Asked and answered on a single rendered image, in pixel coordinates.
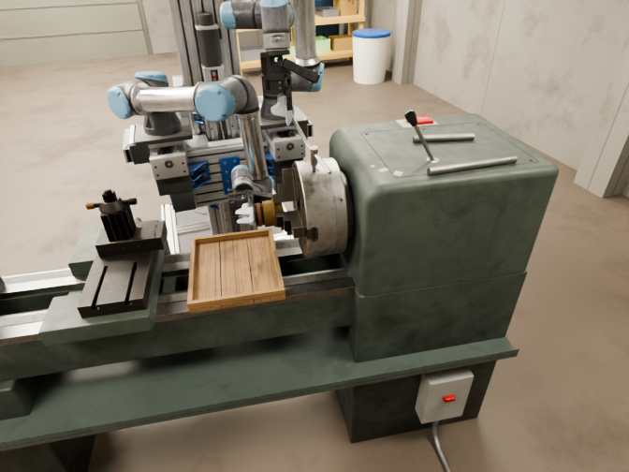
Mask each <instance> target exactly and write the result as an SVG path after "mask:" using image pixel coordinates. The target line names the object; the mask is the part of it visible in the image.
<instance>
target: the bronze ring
mask: <svg viewBox="0 0 629 472"><path fill-rule="evenodd" d="M254 210H255V218H256V226H257V227H262V226H263V225H265V227H273V226H274V227H275V228H276V213H280V212H283V211H284V207H283V203H282V202H280V203H274V201H273V199H271V200H266V201H262V203H255V204H254Z"/></svg>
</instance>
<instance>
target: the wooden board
mask: <svg viewBox="0 0 629 472"><path fill-rule="evenodd" d="M246 237H247V240H246ZM247 244H248V248H247ZM248 252H249V256H248ZM249 259H250V264H249ZM250 267H251V271H250ZM251 275H252V279H251ZM252 283H253V287H252ZM254 299H255V303H261V302H273V301H280V300H285V286H284V282H283V277H282V273H281V269H280V264H279V259H278V255H277V251H276V246H275V241H274V237H273V233H272V228H270V229H256V230H248V231H241V232H233V233H225V234H217V235H210V236H202V237H195V238H191V251H190V265H189V280H188V294H187V307H188V311H189V314H191V313H197V312H204V311H211V310H216V309H222V306H223V308H229V307H235V306H242V305H248V304H254Z"/></svg>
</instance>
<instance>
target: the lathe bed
mask: <svg viewBox="0 0 629 472"><path fill-rule="evenodd" d="M275 246H276V251H277V255H278V259H279V264H280V269H281V273H282V277H283V282H284V286H285V300H280V301H273V302H261V303H255V299H254V304H248V305H242V306H235V307H229V308H223V306H222V309H216V310H211V311H204V312H197V313H191V314H189V311H188V307H187V294H188V280H189V265H190V252H183V253H176V254H168V255H165V258H164V263H163V269H162V275H161V282H160V289H159V295H158V302H157V309H156V316H155V321H154V329H153V330H152V331H146V332H135V333H129V334H122V335H116V336H110V337H104V338H97V339H92V340H85V341H79V342H73V343H66V344H61V345H54V346H48V347H46V346H45V345H44V343H43V341H42V340H41V338H40V336H39V334H38V331H39V329H40V326H41V324H42V322H43V320H44V317H45V316H46V314H47V312H48V309H49V307H50V305H51V301H52V299H53V298H54V297H61V296H68V295H75V294H82V291H83V289H84V286H85V283H86V280H87V278H88V275H84V276H78V277H74V276H73V275H72V273H71V271H70V269H69V267H65V268H58V269H50V270H43V271H36V272H29V273H14V274H7V275H1V277H2V279H3V281H4V282H5V285H4V287H3V288H2V290H1V292H0V382H1V381H7V380H13V379H19V378H25V377H30V376H42V375H47V374H53V373H59V372H64V371H71V370H77V369H82V368H88V367H94V366H100V365H106V364H112V363H117V362H123V361H134V360H140V359H146V358H151V357H158V356H164V355H169V354H175V353H181V352H187V351H193V350H199V349H204V348H210V347H221V346H227V345H233V344H238V343H245V342H251V341H256V340H262V339H268V338H274V337H280V336H286V335H291V334H297V333H304V332H314V331H320V330H325V329H332V328H338V327H343V326H349V325H353V311H354V293H355V287H356V284H355V282H354V280H353V277H349V274H348V271H349V269H348V268H345V266H344V265H343V263H342V260H341V258H340V255H339V254H332V255H325V256H318V257H311V258H306V257H305V256H304V255H303V254H302V252H301V249H300V243H299V238H296V239H286V240H279V241H275Z"/></svg>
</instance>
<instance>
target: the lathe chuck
mask: <svg viewBox="0 0 629 472"><path fill-rule="evenodd" d="M310 164H311V160H302V161H295V162H294V163H293V165H294V166H295V174H296V182H297V189H298V197H299V200H297V201H293V208H294V211H295V210H300V211H301V214H302V217H303V219H304V222H305V225H306V228H307V229H312V228H313V227H315V228H316V229H317V239H315V241H312V239H310V240H308V239H307V236H306V237H303V238H299V243H300V249H301V252H302V254H303V255H304V256H305V257H306V258H311V257H318V256H317V255H320V254H325V255H332V254H333V253H334V251H335V248H336V243H337V216H336V206H335V198H334V193H333V187H332V182H331V179H330V175H329V174H328V173H327V172H326V171H325V170H324V168H323V167H322V166H321V165H320V163H319V162H317V166H316V168H317V169H318V170H319V173H318V174H316V175H313V174H310V173H309V172H308V170H309V169H311V168H312V166H311V165H310ZM293 165H292V168H293ZM325 255H322V256H325Z"/></svg>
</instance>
